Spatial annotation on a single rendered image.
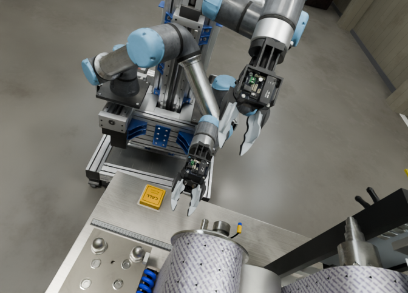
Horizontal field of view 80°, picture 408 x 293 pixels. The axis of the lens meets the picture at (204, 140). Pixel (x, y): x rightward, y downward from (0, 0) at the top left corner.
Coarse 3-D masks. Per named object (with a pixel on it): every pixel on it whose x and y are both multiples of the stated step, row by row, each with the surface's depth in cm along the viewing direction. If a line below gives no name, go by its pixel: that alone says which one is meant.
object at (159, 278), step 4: (168, 256) 50; (164, 264) 54; (164, 268) 50; (160, 272) 56; (164, 272) 46; (160, 276) 52; (160, 280) 48; (156, 284) 56; (160, 284) 45; (156, 288) 52; (152, 292) 58; (156, 292) 48
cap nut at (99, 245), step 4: (96, 240) 58; (100, 240) 58; (92, 244) 58; (96, 244) 57; (100, 244) 58; (104, 244) 60; (92, 248) 59; (96, 248) 58; (100, 248) 58; (104, 248) 60; (92, 252) 60; (96, 252) 59; (100, 252) 60
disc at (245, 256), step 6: (174, 234) 44; (180, 234) 43; (186, 234) 42; (192, 234) 42; (198, 234) 41; (204, 234) 41; (210, 234) 40; (216, 234) 40; (174, 240) 46; (222, 240) 41; (228, 240) 41; (234, 246) 41; (240, 246) 41; (240, 252) 43; (246, 252) 42; (246, 258) 44
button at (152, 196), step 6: (150, 186) 87; (144, 192) 85; (150, 192) 85; (156, 192) 86; (162, 192) 87; (144, 198) 83; (150, 198) 84; (156, 198) 84; (162, 198) 85; (144, 204) 84; (150, 204) 83; (156, 204) 83
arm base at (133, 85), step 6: (114, 84) 124; (120, 84) 122; (126, 84) 123; (132, 84) 125; (138, 84) 130; (114, 90) 125; (120, 90) 124; (126, 90) 125; (132, 90) 127; (138, 90) 131; (126, 96) 127
